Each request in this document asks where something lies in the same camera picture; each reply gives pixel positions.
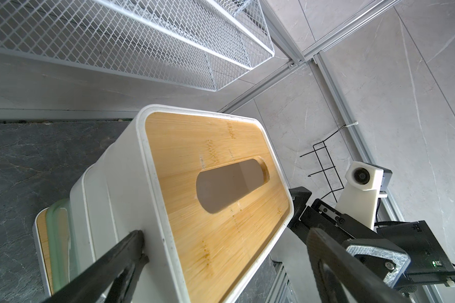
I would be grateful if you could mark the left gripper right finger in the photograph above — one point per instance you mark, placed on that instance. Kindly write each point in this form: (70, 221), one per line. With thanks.
(337, 273)

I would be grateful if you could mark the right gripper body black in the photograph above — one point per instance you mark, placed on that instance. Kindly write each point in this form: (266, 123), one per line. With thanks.
(404, 255)

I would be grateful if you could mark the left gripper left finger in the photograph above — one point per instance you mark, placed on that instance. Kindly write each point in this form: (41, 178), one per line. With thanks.
(117, 272)

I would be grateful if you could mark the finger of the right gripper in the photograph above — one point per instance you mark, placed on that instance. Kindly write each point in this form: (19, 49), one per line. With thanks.
(297, 208)

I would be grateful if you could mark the green square tissue box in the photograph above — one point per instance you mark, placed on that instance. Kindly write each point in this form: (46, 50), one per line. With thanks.
(62, 250)

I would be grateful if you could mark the bamboo-lid tissue box front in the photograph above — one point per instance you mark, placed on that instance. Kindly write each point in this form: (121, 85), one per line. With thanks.
(88, 202)

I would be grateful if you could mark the large white bamboo-lid tissue box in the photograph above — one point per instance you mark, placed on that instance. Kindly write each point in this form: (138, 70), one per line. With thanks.
(40, 234)

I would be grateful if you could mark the black wire hook rack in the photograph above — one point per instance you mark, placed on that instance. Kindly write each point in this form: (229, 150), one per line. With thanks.
(327, 166)

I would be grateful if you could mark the white wire mesh basket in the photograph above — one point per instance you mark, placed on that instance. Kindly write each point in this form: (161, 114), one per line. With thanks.
(205, 45)

